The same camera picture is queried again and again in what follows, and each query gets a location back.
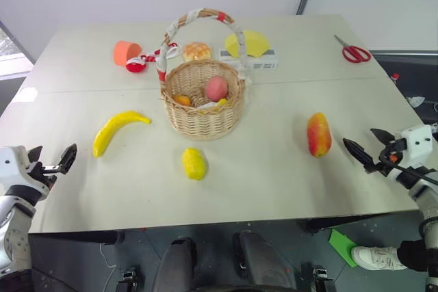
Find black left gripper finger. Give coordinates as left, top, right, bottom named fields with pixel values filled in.
left=55, top=143, right=78, bottom=174
left=27, top=146, right=44, bottom=164

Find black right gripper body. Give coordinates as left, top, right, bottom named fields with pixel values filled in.
left=367, top=137, right=409, bottom=176

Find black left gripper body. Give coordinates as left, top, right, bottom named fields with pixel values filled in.
left=25, top=161, right=58, bottom=190

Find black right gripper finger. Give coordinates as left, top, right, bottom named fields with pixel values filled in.
left=342, top=137, right=376, bottom=174
left=370, top=128, right=396, bottom=144

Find red yellow toy mango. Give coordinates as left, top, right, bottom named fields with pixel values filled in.
left=306, top=111, right=333, bottom=158

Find yellow toy banana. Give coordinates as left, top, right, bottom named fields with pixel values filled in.
left=92, top=110, right=152, bottom=159

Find black side table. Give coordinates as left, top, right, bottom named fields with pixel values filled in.
left=371, top=49, right=438, bottom=129

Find green paper sheet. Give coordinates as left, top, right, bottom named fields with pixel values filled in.
left=328, top=228, right=360, bottom=269

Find black trouser leg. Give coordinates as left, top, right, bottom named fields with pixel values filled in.
left=396, top=239, right=438, bottom=272

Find white sneaker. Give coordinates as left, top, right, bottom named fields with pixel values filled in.
left=351, top=245, right=408, bottom=271

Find red white ribbon roll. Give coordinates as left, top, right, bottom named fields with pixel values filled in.
left=125, top=51, right=162, bottom=74

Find orange plastic cup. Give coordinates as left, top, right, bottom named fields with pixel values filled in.
left=113, top=40, right=142, bottom=67

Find yellow toy lemon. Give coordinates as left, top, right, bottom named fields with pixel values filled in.
left=181, top=147, right=207, bottom=181

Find white grey cardboard box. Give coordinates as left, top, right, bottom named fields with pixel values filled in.
left=218, top=48, right=279, bottom=70

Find black table caster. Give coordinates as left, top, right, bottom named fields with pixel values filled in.
left=114, top=264, right=141, bottom=292
left=300, top=262, right=337, bottom=292

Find dark rounded shape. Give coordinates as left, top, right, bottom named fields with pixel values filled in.
left=160, top=237, right=198, bottom=292
left=233, top=230, right=297, bottom=292

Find pink toy peach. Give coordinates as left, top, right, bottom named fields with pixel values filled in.
left=205, top=77, right=229, bottom=103

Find toy pineapple bun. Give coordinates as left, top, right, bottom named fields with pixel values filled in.
left=182, top=42, right=211, bottom=63

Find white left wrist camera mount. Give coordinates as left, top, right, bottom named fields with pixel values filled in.
left=0, top=146, right=49, bottom=200

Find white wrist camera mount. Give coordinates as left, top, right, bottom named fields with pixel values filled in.
left=393, top=124, right=434, bottom=170
left=0, top=146, right=49, bottom=200

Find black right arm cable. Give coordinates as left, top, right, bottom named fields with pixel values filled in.
left=385, top=159, right=438, bottom=185

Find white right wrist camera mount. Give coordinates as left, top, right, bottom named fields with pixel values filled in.
left=393, top=124, right=434, bottom=170

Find red handled scissors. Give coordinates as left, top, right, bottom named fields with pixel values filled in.
left=333, top=34, right=372, bottom=64

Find thin white floor cable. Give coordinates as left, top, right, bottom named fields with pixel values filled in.
left=100, top=242, right=118, bottom=292

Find wicker basket with wrapped handle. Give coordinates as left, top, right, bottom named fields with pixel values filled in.
left=155, top=7, right=253, bottom=142

